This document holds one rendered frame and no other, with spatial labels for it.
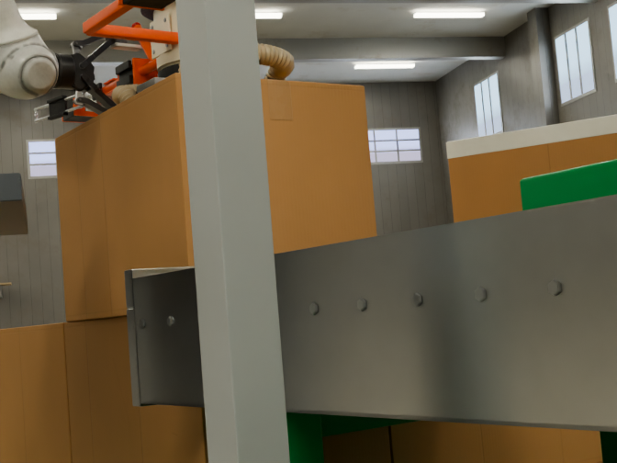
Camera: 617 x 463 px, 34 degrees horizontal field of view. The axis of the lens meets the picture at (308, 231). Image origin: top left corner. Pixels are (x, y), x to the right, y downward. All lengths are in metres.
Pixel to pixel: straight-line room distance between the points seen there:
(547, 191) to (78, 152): 1.31
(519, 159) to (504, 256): 2.22
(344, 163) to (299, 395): 0.77
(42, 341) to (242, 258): 1.44
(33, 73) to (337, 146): 0.59
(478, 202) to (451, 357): 2.20
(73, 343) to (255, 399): 1.26
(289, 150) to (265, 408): 0.90
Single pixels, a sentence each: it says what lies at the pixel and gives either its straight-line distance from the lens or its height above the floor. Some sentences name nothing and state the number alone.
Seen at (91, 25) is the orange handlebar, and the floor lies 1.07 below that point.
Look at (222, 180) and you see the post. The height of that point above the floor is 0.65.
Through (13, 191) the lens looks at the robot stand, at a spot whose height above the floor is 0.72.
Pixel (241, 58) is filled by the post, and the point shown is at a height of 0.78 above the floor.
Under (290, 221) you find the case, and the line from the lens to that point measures 1.82.
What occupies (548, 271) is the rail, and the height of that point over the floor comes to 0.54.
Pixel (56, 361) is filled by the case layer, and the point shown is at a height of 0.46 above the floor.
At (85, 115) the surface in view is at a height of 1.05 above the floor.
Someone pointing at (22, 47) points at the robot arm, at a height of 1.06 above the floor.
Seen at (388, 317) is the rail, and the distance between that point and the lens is 1.06.
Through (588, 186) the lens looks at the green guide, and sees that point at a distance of 1.01.
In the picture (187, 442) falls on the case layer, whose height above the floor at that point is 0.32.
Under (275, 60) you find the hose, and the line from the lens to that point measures 1.99.
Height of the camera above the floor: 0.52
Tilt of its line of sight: 5 degrees up
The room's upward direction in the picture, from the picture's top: 5 degrees counter-clockwise
